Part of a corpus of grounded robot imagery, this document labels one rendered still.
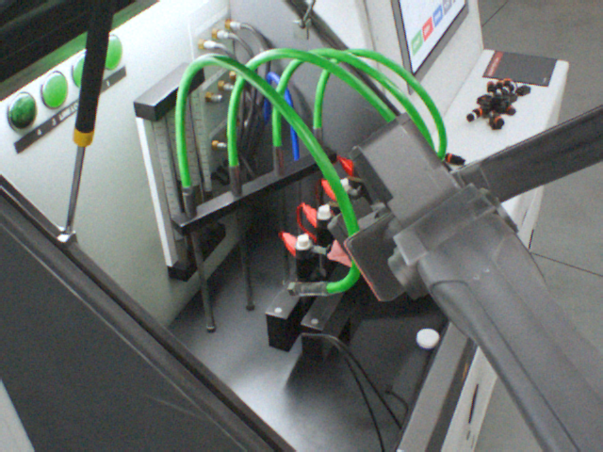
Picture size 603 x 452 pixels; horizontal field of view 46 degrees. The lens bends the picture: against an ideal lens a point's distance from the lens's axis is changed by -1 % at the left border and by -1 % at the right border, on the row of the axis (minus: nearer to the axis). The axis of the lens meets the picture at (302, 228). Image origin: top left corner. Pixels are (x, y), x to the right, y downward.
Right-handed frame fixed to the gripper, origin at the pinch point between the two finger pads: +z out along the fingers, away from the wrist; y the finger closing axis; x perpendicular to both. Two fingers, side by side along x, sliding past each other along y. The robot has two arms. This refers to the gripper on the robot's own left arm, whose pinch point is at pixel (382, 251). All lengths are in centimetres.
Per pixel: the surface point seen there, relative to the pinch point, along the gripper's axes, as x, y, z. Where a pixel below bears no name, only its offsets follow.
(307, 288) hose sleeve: 0.8, 3.9, 23.9
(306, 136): -15.1, -2.1, 6.9
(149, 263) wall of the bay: -15, 19, 55
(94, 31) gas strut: -28.4, 15.0, -14.3
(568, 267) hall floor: 59, -113, 169
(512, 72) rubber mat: -12, -82, 86
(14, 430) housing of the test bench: -4, 50, 49
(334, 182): -8.9, -1.9, 6.8
